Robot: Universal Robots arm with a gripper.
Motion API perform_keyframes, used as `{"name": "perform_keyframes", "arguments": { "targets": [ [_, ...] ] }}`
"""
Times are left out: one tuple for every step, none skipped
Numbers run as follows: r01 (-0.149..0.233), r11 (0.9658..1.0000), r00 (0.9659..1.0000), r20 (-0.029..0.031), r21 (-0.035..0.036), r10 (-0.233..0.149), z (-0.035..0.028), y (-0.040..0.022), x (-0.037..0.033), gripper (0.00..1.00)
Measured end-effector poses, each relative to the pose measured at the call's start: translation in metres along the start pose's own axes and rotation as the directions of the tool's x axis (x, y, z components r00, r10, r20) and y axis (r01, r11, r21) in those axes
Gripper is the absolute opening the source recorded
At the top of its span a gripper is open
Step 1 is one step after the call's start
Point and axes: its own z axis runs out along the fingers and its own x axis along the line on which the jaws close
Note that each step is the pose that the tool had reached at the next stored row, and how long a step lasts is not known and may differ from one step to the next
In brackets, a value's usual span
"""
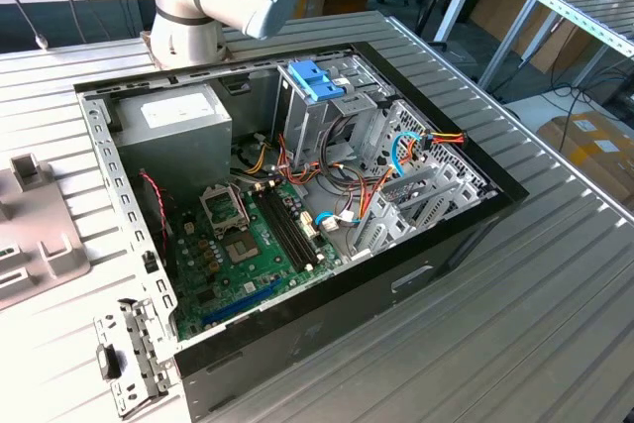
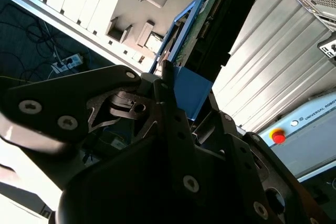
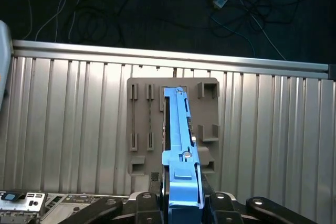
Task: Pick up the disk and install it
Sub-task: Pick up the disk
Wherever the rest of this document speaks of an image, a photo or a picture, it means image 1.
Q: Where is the light blue data wire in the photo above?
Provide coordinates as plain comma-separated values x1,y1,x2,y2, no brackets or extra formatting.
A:
389,130,428,180

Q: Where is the red yellow disk power wire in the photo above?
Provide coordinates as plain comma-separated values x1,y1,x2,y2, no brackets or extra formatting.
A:
356,129,470,219

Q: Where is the metal disk bay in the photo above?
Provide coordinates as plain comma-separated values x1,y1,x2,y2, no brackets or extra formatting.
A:
346,98,499,262

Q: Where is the black RAM slot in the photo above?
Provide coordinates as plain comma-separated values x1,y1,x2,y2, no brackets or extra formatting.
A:
254,185,305,272
259,185,310,271
264,184,316,270
270,183,322,269

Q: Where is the metal drive cage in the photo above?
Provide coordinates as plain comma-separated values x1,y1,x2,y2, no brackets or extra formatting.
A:
270,53,397,171

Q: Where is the thin metal locking lever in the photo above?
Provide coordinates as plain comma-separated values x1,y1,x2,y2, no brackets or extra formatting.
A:
236,187,251,232

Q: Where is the CPU socket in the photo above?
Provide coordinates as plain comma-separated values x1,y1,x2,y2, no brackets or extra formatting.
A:
221,228,263,266

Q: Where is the metal socket cover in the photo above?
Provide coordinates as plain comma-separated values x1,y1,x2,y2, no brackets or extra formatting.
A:
198,183,250,236

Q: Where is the green motherboard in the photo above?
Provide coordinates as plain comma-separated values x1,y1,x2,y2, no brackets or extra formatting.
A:
170,178,348,343

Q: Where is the black open PC case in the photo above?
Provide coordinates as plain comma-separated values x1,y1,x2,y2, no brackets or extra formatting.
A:
72,41,530,423

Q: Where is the blue expansion slot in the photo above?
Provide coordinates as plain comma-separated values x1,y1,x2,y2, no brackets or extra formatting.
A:
200,277,284,328

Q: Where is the grey power supply box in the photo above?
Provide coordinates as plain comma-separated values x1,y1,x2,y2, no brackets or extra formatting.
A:
111,83,234,206

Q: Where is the black case fan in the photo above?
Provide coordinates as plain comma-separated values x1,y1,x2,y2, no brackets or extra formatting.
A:
131,167,175,265

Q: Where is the white low table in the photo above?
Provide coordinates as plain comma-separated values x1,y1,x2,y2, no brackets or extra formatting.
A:
502,88,634,142

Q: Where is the brown cardboard panel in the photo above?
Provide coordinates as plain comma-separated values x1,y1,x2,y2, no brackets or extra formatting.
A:
470,0,603,75

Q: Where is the large labelled cardboard box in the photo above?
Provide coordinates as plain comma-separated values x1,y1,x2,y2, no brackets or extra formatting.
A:
537,113,634,206

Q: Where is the grey parts rack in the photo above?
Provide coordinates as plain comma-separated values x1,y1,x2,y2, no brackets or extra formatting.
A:
0,153,94,313

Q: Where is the coloured power wire bundle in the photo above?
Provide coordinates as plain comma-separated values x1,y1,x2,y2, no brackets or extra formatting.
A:
230,133,392,226

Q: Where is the short thin blue wire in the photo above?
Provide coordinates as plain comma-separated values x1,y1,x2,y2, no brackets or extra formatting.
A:
314,211,361,235

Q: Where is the blue plastic drive bracket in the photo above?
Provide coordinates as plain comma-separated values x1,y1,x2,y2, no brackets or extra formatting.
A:
286,59,346,103

